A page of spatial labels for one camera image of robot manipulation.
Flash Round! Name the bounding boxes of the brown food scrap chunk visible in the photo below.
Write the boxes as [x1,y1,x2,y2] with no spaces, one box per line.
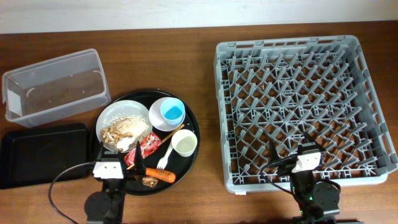
[142,176,158,188]

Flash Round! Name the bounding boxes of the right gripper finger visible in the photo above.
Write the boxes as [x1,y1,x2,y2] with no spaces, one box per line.
[269,139,280,162]
[303,132,326,152]

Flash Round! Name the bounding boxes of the clear plastic waste bin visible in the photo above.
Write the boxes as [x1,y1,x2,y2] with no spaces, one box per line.
[2,49,111,128]

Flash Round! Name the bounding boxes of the wooden chopstick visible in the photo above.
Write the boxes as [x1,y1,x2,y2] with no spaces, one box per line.
[127,124,184,169]

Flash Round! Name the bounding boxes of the red snack wrapper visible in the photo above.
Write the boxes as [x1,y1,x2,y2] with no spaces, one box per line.
[124,132,162,166]

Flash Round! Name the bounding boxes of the round black serving tray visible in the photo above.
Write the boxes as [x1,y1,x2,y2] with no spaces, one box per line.
[89,90,200,196]

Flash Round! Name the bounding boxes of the grey plastic dishwasher rack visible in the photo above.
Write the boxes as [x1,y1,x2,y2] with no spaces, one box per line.
[214,35,397,194]

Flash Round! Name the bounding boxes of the grey dinner plate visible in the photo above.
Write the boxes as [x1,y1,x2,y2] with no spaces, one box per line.
[96,100,149,153]

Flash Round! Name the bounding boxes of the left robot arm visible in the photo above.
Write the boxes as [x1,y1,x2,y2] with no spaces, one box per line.
[84,153,138,223]

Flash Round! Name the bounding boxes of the light blue plastic cup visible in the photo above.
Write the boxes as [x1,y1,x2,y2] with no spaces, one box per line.
[160,98,185,126]

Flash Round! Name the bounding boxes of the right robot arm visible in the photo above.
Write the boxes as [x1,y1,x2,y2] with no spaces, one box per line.
[265,132,341,223]

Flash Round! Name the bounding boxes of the orange carrot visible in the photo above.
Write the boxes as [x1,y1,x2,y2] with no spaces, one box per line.
[145,168,176,183]

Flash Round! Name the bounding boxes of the rice and mushroom leftovers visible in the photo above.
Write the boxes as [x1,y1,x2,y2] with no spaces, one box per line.
[100,115,152,152]

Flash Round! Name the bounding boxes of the black rectangular tray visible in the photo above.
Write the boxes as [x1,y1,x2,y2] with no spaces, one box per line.
[1,123,90,189]

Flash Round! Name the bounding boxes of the cream white cup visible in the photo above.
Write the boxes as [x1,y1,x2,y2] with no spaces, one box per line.
[171,129,198,157]

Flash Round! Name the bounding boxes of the pink shallow bowl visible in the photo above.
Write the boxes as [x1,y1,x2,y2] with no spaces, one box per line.
[149,97,185,132]

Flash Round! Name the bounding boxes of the white plastic fork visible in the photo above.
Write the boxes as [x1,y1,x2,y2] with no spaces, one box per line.
[157,143,174,170]

